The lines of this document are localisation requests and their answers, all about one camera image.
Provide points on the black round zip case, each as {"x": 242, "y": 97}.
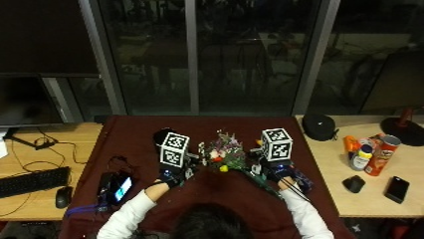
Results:
{"x": 319, "y": 127}

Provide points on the black device with lit screen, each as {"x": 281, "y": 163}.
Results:
{"x": 116, "y": 188}

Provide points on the black computer mouse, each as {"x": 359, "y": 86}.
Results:
{"x": 354, "y": 184}
{"x": 64, "y": 197}

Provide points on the person's left hand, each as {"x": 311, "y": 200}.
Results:
{"x": 172, "y": 175}

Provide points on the dark red tablecloth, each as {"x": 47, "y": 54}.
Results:
{"x": 132, "y": 149}

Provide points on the black round stand red pole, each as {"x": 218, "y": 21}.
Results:
{"x": 404, "y": 128}

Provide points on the white marker cube right glove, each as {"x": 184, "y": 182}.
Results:
{"x": 277, "y": 144}

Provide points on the white marker cube glove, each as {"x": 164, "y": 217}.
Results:
{"x": 174, "y": 149}
{"x": 277, "y": 144}

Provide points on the black smartphone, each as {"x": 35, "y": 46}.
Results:
{"x": 396, "y": 189}

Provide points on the black computer monitor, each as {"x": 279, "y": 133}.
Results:
{"x": 27, "y": 99}

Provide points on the white marker cube left glove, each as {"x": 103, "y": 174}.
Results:
{"x": 174, "y": 149}

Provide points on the person's right hand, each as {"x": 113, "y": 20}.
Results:
{"x": 277, "y": 170}

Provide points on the white bottle yellow cap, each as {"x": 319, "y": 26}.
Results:
{"x": 361, "y": 158}

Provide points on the black keyboard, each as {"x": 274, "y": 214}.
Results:
{"x": 34, "y": 182}

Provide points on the black round container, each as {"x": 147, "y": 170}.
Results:
{"x": 160, "y": 136}

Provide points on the red chip can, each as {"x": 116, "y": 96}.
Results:
{"x": 382, "y": 156}

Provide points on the mixed flower bouquet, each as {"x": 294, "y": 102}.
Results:
{"x": 226, "y": 153}

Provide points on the orange bottle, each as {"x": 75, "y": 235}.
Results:
{"x": 350, "y": 144}

